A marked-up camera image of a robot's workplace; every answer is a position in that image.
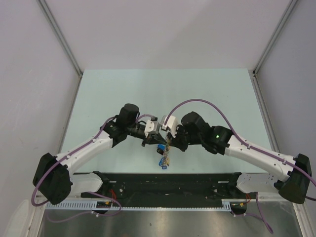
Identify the white slotted cable duct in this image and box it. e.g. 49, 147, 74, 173
45, 198, 234, 213

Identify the left aluminium frame post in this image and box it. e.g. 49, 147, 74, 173
36, 0, 83, 78

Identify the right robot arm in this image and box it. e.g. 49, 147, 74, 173
161, 112, 312, 204

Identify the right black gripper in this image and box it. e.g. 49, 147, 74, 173
167, 124, 202, 152

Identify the aluminium frame post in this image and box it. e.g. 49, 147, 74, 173
252, 0, 307, 75
36, 0, 83, 78

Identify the round metal keyring organiser disc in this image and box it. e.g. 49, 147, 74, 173
157, 145, 170, 170

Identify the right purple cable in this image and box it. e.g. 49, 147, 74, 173
164, 98, 316, 234

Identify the right aluminium frame post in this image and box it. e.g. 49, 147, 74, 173
252, 0, 307, 75

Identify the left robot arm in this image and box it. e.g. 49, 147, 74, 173
31, 104, 162, 207

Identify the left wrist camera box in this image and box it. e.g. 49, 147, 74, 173
144, 117, 160, 137

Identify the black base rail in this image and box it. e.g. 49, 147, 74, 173
74, 171, 256, 208

